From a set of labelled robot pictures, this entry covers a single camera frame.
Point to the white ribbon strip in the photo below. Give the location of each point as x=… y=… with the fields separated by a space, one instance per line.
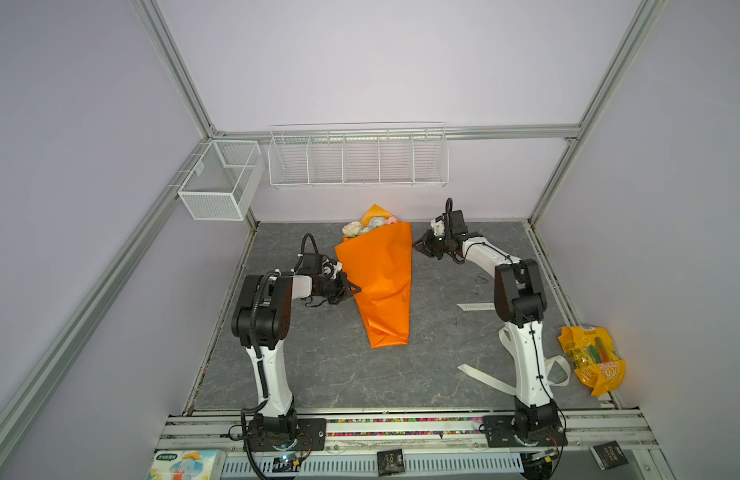
x=496 y=366

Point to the cream fake rose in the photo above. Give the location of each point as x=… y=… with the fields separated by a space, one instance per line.
x=352 y=229

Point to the black square card middle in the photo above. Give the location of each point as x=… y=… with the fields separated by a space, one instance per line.
x=390 y=462

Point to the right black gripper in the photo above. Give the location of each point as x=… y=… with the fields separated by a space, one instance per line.
x=424 y=246

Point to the long white wire rack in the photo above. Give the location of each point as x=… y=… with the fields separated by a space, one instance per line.
x=374 y=154

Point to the tissue pack with elephant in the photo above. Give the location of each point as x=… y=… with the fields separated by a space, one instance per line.
x=187 y=465

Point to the black square card right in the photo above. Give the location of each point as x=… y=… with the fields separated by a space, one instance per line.
x=609 y=455

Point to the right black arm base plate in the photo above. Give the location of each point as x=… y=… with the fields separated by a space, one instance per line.
x=505 y=431

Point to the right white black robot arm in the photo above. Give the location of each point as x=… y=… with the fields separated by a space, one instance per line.
x=520 y=302

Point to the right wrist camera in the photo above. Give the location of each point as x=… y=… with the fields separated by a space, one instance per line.
x=438 y=228

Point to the white slotted cable duct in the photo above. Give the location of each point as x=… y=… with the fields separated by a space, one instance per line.
x=416 y=465

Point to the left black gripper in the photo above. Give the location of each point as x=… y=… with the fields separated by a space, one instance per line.
x=343 y=291

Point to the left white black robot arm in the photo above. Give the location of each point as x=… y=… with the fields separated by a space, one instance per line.
x=261 y=322

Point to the black square card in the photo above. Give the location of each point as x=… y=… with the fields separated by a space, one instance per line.
x=390 y=462
x=609 y=455

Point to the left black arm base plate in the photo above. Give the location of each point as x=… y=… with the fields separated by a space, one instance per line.
x=269 y=434

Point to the small white wire basket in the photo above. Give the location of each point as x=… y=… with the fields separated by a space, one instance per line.
x=223 y=181

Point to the orange wrapping paper sheet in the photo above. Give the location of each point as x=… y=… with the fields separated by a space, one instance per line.
x=379 y=261

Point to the yellow snack bag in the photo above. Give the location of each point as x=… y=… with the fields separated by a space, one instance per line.
x=596 y=363

